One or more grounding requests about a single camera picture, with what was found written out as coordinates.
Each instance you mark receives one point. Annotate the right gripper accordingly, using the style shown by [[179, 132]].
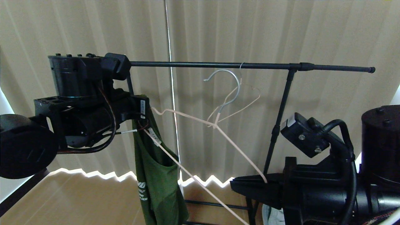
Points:
[[318, 193]]

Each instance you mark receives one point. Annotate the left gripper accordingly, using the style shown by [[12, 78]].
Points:
[[90, 122]]

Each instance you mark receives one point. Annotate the green long-sleeved shirt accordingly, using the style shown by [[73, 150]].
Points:
[[159, 187]]

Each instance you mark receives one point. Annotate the pink clothes hanger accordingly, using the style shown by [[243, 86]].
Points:
[[247, 103], [238, 89]]

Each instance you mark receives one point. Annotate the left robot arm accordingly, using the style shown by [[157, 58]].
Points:
[[25, 147]]

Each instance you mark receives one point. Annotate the black clothes rack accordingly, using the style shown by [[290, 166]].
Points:
[[203, 65]]

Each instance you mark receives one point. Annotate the pale grey shorts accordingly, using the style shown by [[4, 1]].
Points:
[[273, 217]]

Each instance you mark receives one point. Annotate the beige curtain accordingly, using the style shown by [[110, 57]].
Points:
[[78, 28]]

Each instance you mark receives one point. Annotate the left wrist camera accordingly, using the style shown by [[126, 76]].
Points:
[[117, 65]]

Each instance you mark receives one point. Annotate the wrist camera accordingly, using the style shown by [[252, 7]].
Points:
[[117, 65], [304, 134]]

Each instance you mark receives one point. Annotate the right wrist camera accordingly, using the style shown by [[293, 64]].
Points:
[[304, 134]]

